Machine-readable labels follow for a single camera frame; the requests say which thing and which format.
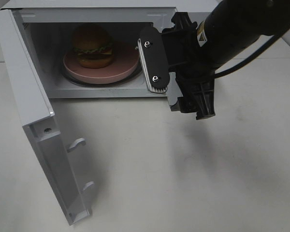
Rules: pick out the pink round plate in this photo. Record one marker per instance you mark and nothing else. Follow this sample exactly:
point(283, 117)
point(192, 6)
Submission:
point(124, 62)

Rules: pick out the glass microwave turntable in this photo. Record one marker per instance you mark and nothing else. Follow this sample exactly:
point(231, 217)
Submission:
point(104, 82)

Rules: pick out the white microwave oven body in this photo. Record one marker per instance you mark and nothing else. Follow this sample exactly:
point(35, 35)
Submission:
point(50, 22)

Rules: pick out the burger with lettuce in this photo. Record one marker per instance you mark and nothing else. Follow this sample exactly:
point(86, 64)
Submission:
point(93, 46)

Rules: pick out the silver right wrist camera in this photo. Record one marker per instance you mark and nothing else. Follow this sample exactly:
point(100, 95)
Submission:
point(153, 60)

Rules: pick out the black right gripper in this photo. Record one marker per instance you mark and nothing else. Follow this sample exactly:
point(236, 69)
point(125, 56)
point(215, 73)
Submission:
point(194, 75)

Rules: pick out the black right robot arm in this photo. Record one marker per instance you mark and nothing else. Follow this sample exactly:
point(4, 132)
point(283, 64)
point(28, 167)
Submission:
point(235, 33)

